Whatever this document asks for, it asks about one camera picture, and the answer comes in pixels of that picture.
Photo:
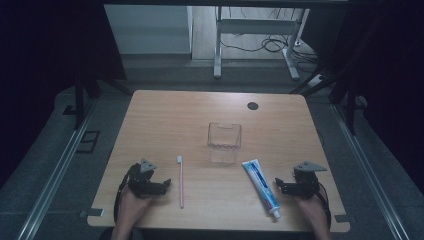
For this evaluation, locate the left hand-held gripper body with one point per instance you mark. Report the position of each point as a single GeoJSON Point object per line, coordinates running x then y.
{"type": "Point", "coordinates": [143, 183]}

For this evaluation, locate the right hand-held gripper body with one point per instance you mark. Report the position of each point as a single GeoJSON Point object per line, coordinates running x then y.
{"type": "Point", "coordinates": [305, 185]}

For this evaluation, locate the pink toothbrush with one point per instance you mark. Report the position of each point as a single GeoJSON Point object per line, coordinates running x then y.
{"type": "Point", "coordinates": [181, 186]}

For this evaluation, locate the blue white toothpaste tube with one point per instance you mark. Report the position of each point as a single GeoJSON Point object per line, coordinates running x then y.
{"type": "Point", "coordinates": [261, 183]}

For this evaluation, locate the clear plastic cup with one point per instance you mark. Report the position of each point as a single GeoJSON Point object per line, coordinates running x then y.
{"type": "Point", "coordinates": [224, 143]}

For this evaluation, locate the person's right hand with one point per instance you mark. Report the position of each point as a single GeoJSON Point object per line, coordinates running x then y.
{"type": "Point", "coordinates": [316, 210]}

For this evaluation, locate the person's left hand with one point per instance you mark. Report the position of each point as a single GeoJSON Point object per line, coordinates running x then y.
{"type": "Point", "coordinates": [130, 210]}

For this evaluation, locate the black round table grommet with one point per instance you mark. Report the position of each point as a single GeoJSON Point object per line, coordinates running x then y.
{"type": "Point", "coordinates": [252, 106]}

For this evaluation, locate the black metal stand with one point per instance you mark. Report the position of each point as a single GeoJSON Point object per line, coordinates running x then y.
{"type": "Point", "coordinates": [79, 100]}
{"type": "Point", "coordinates": [350, 106]}

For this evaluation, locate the white power strip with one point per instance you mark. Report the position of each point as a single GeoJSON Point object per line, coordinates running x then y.
{"type": "Point", "coordinates": [316, 81]}

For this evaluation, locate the dark curtain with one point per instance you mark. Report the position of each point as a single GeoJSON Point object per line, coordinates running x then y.
{"type": "Point", "coordinates": [40, 66]}
{"type": "Point", "coordinates": [390, 66]}

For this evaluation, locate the white cabinet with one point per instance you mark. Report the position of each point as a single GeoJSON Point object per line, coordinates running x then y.
{"type": "Point", "coordinates": [146, 30]}

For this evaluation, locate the aluminium floor rail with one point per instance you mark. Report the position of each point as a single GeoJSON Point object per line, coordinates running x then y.
{"type": "Point", "coordinates": [373, 180]}
{"type": "Point", "coordinates": [50, 190]}

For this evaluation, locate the white desk frame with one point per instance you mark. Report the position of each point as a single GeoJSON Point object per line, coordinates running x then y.
{"type": "Point", "coordinates": [256, 26]}

